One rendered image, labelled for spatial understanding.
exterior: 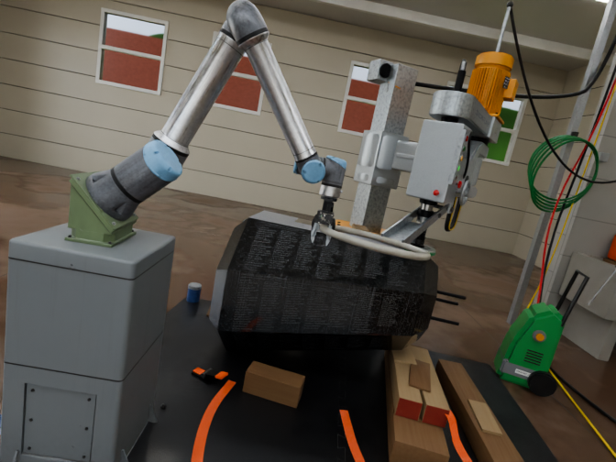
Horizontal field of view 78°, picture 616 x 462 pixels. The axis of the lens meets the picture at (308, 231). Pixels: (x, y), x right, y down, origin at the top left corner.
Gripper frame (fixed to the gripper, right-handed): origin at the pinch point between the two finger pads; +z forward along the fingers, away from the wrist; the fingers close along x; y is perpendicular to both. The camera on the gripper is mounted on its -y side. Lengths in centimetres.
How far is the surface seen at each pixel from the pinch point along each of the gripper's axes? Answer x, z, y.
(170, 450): -41, 92, 29
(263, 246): -31, 15, -38
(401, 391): 55, 68, -14
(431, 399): 69, 68, -14
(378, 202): 36, -18, -139
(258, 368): -18, 78, -23
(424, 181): 48, -37, -47
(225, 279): -46, 35, -27
